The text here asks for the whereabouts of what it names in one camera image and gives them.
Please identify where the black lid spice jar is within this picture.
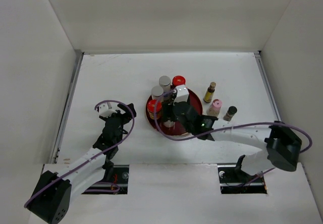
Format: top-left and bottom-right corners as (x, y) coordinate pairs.
(162, 92), (176, 105)

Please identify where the red cap sauce jar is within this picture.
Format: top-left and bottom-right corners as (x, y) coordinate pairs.
(172, 75), (186, 87)

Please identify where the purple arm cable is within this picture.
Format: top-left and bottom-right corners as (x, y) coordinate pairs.
(153, 89), (313, 184)
(24, 99), (135, 209)

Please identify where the red round tray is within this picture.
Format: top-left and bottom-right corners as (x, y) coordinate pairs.
(145, 89), (203, 136)

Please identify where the yellow label oil bottle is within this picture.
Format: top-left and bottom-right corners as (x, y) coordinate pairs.
(203, 82), (216, 103)

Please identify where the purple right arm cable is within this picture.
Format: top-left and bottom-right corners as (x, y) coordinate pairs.
(153, 89), (313, 184)

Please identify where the red cap chili jar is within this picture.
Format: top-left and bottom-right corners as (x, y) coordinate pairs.
(147, 99), (162, 120)

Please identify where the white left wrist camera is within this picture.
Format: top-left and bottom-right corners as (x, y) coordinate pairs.
(95, 102), (116, 118)

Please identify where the silver cap shaker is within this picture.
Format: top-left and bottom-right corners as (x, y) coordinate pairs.
(151, 85), (164, 102)
(159, 75), (171, 92)

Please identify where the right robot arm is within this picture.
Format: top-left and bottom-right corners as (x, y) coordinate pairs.
(172, 102), (302, 182)

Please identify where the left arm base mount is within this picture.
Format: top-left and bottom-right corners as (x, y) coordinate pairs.
(83, 161), (130, 195)

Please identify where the aluminium table edge rail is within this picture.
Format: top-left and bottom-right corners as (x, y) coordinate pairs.
(48, 49), (84, 163)

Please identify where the black cap pepper bottle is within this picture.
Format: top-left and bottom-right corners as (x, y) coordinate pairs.
(223, 106), (237, 122)

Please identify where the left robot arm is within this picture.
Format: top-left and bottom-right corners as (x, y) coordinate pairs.
(24, 100), (136, 223)

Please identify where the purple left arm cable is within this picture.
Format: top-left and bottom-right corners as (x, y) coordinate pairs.
(24, 99), (135, 209)

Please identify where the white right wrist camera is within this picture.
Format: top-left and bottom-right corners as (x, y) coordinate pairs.
(174, 85), (189, 103)

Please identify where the pink lid seasoning jar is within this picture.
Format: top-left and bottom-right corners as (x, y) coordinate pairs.
(206, 99), (223, 117)

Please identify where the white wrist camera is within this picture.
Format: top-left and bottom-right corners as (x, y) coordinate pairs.
(95, 102), (116, 118)
(174, 85), (189, 103)

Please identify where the white powder glass jar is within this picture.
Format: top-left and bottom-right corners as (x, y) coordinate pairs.
(161, 102), (176, 128)

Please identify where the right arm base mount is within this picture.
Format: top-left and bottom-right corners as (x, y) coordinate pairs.
(218, 155), (267, 194)

